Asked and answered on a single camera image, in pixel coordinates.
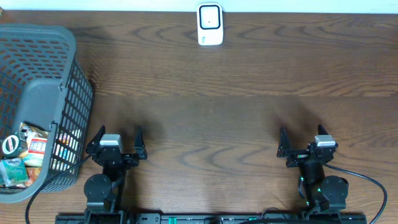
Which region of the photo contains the white barcode scanner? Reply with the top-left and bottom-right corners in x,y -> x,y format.
197,2 -> 224,46

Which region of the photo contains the grey plastic shopping basket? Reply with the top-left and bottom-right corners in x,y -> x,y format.
1,24 -> 93,203

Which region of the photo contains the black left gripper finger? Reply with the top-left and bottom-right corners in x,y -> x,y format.
134,126 -> 147,156
86,125 -> 105,149

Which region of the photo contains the orange snack packet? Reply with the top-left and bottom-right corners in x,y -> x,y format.
24,167 -> 41,187

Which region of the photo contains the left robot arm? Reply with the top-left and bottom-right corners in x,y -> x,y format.
84,126 -> 147,224

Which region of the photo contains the yellow snack chip bag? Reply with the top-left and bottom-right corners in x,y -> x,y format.
19,123 -> 49,167

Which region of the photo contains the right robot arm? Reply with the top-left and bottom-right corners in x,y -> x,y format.
277,124 -> 349,219

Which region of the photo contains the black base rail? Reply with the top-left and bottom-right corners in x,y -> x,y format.
55,212 -> 366,224

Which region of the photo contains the dark green round-label box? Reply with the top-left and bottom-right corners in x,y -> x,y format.
1,132 -> 28,159

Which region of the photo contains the green tissue pack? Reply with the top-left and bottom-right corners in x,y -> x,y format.
1,158 -> 29,187

